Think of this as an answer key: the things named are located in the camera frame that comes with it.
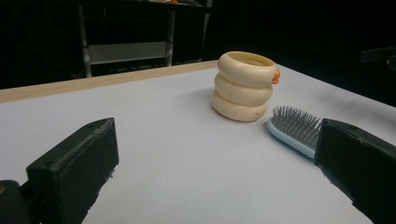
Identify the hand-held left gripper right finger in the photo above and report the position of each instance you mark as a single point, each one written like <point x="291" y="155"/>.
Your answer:
<point x="358" y="158"/>

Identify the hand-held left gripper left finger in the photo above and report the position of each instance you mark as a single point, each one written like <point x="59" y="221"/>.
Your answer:
<point x="71" y="168"/>

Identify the grey metal desk frame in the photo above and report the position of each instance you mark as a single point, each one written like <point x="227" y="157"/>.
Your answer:
<point x="124" y="53"/>

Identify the light blue hairbrush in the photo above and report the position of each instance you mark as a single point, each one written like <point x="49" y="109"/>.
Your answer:
<point x="294" y="130"/>

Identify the cream ringed brush holder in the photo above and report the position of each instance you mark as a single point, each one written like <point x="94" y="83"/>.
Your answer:
<point x="239" y="93"/>

